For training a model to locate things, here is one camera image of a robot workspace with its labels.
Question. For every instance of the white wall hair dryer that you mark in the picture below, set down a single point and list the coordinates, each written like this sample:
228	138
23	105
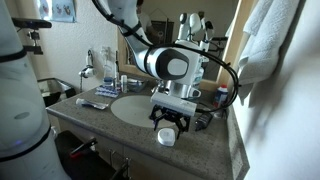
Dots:
88	70

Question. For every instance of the beige vanity cabinet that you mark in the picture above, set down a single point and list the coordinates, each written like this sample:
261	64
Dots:
153	166

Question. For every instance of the black stereo camera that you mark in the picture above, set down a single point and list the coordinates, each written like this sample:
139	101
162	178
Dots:
31	23

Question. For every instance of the electric toothbrush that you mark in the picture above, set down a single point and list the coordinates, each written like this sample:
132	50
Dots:
117	71

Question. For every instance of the black cart platform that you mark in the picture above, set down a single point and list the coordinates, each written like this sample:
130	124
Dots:
73	166

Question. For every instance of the clear plastic cap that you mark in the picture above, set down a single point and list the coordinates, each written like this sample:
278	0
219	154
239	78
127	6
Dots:
217	115

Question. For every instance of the mirror with wooden frame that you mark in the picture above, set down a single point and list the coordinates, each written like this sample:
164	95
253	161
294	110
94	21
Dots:
235	33

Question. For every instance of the white round plastic case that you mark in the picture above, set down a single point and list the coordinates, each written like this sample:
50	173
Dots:
166	137

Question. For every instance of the grey hanging towel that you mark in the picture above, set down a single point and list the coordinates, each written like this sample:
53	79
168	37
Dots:
263	50

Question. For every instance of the blue wall poster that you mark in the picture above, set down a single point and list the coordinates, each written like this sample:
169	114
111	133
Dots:
56	10

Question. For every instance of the white oval sink basin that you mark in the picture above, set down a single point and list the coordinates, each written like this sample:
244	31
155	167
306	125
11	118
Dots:
130	110

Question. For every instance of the small white bottle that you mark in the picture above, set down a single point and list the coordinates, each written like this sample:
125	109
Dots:
124	84

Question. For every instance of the blue striped packet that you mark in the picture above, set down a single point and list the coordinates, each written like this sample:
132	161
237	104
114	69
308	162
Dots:
107	91

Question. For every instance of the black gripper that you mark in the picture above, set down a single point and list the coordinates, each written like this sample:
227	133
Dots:
173	115

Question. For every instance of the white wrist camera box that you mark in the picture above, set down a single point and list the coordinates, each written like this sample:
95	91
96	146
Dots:
173	104

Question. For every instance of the small clear spray bottle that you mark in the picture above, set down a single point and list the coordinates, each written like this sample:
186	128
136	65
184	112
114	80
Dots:
108	75

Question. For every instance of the white blue toothpaste tube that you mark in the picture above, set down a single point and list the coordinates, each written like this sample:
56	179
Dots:
91	104

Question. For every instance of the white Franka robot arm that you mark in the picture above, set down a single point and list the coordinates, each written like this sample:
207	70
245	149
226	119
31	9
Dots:
176	66

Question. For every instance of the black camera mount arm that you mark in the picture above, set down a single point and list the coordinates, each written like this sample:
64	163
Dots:
31	49

